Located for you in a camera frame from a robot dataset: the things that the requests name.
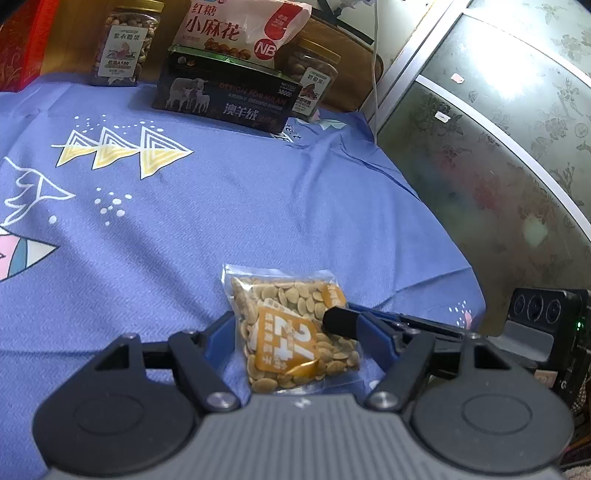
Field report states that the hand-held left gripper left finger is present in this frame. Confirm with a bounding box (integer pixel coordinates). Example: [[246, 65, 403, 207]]
[[94, 309, 241, 412]]

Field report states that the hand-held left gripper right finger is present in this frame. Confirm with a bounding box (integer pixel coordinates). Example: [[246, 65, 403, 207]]
[[353, 316, 498, 412]]

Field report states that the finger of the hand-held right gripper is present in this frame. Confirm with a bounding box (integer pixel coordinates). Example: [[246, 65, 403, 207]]
[[322, 302, 509, 352]]

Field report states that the clear seed packet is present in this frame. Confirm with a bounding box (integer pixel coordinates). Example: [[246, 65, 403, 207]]
[[221, 263, 363, 396]]

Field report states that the blue printed cloth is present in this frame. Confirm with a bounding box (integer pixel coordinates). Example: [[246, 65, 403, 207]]
[[0, 71, 486, 480]]

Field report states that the pecan jar with gold lid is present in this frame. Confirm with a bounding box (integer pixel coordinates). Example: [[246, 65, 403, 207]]
[[281, 37, 342, 119]]

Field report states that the black tape cross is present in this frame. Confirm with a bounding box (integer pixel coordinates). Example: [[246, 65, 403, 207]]
[[318, 0, 376, 45]]

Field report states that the cashew jar with gold lid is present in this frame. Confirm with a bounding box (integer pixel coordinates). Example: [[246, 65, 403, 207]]
[[89, 0, 165, 88]]

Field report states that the pink snack bag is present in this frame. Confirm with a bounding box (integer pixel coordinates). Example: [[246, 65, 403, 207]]
[[172, 0, 314, 71]]

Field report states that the red cardboard box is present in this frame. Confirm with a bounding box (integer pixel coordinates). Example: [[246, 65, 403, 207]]
[[0, 0, 61, 94]]

